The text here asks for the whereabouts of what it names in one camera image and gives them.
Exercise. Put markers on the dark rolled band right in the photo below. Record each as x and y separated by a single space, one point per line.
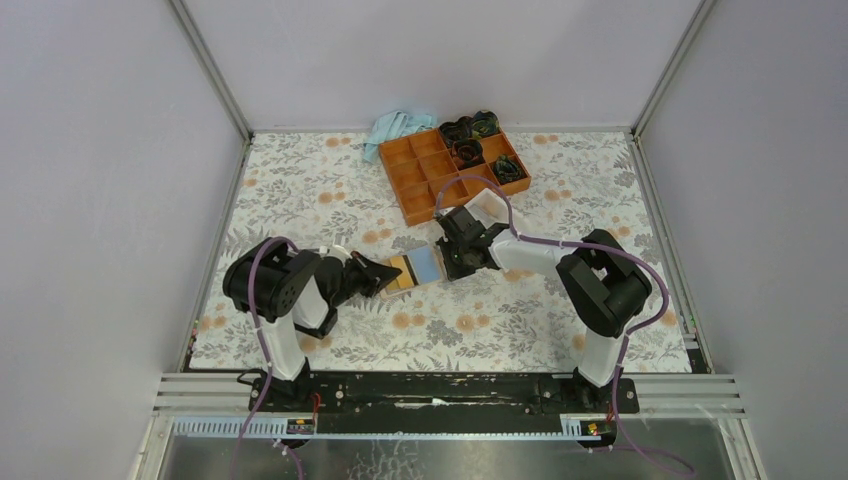
507 169

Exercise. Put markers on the beige card holder wallet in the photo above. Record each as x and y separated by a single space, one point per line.
427 266

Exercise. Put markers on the dark rolled band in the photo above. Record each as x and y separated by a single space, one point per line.
454 131
467 153
507 169

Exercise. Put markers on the orange compartment tray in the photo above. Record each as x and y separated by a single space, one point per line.
424 177

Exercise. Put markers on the dark rolled band corner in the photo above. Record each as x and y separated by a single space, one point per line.
484 124

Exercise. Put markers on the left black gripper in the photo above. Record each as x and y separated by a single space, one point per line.
374 275

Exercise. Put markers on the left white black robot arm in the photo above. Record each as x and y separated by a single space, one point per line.
288 291

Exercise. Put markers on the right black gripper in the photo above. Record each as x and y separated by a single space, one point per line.
453 271

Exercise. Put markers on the light blue cloth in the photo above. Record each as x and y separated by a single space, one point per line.
392 126

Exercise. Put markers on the white card box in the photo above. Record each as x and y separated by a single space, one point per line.
489 208

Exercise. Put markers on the dark rolled band middle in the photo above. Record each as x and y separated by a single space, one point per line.
467 153

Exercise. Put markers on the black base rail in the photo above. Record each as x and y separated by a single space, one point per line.
374 403

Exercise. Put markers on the dark rolled band top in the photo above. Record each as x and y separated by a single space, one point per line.
454 131

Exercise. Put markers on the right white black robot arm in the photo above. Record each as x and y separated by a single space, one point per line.
607 286

